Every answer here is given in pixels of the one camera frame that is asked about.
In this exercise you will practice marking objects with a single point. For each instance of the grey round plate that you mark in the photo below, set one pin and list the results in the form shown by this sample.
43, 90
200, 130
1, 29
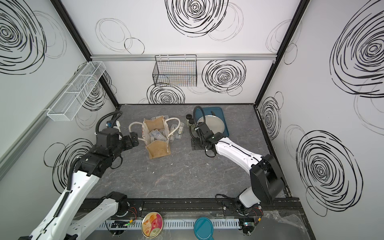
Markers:
215, 124

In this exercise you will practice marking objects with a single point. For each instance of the black wire basket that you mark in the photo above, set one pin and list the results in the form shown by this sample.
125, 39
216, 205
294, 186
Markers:
175, 70

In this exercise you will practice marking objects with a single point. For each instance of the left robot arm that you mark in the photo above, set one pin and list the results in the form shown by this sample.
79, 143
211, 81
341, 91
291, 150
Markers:
84, 173

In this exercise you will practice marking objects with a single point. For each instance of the teal round lid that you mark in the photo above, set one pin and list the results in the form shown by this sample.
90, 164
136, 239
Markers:
204, 229

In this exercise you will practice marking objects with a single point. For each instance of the clear compass case horizontal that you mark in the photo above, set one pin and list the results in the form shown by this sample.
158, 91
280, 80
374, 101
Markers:
157, 135

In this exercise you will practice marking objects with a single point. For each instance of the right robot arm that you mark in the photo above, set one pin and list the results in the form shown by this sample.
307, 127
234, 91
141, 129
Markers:
266, 175

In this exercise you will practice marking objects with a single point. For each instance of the clear compass case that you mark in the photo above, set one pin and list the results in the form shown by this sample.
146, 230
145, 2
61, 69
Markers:
180, 131
172, 130

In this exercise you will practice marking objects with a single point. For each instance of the round pink yellow lid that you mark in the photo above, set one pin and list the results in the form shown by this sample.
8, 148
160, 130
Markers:
152, 225

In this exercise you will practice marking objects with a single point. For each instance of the teal plastic tray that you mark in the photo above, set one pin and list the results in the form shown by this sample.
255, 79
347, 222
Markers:
216, 111

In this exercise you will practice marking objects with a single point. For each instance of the canvas tote bag cat print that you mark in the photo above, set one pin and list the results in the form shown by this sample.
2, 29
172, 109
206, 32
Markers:
155, 148

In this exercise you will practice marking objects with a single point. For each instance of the glass jar black lid front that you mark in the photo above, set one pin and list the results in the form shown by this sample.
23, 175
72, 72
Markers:
192, 123

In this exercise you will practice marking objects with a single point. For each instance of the white wire shelf basket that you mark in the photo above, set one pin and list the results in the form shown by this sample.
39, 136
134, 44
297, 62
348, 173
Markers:
76, 92

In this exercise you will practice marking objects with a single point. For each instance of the white slotted cable duct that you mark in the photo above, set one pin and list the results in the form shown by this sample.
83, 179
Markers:
172, 224

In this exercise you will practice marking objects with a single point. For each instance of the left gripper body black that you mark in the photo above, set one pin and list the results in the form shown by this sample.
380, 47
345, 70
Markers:
127, 143

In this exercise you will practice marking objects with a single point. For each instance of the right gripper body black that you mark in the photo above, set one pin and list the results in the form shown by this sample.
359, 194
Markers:
198, 144

